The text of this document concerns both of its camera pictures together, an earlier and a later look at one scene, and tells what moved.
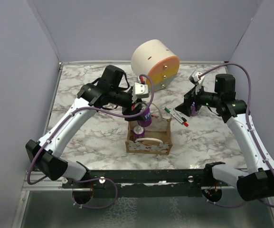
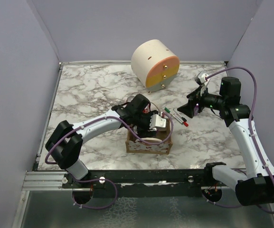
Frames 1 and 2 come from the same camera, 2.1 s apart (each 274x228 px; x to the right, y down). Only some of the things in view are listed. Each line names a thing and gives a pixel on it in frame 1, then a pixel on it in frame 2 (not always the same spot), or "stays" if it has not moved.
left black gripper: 128,110 → 143,132
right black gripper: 189,98 stays
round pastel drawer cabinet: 156,59 stays
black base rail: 149,183 stays
